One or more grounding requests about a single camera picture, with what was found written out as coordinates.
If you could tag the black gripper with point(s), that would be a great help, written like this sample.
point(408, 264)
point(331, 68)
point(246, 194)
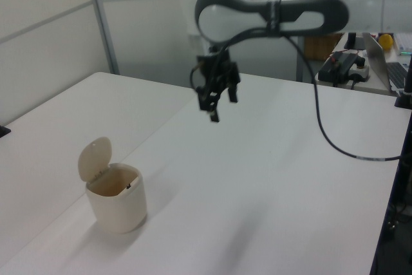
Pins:
point(219, 69)

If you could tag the black monitor stand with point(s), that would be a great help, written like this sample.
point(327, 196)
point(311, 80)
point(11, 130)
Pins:
point(351, 40)

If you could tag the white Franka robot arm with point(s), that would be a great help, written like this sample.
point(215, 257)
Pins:
point(231, 20)

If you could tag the white emergency stop switch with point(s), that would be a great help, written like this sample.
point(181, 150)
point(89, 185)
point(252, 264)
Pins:
point(360, 73)

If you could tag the small white lidded bin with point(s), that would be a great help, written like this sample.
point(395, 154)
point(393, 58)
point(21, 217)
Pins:
point(119, 210)

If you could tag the grey partition post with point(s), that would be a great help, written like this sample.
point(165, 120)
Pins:
point(103, 24)

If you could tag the black pole with clamp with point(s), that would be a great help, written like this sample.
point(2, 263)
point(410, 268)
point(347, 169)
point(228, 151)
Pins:
point(408, 85)

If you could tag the silver open laptop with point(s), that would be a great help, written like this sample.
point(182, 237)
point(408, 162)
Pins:
point(375, 56)

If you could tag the clear plastic storage box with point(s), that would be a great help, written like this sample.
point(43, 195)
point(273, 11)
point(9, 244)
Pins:
point(405, 43)

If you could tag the black electronics box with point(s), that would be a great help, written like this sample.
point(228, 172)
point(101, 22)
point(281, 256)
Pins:
point(338, 64)

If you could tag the yellow ball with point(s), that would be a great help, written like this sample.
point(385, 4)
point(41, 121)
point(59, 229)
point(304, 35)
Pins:
point(386, 42)

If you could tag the grey metal post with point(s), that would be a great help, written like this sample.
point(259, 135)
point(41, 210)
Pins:
point(300, 65)

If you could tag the brown cardboard box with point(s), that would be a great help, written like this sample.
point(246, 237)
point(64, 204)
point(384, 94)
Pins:
point(318, 46)

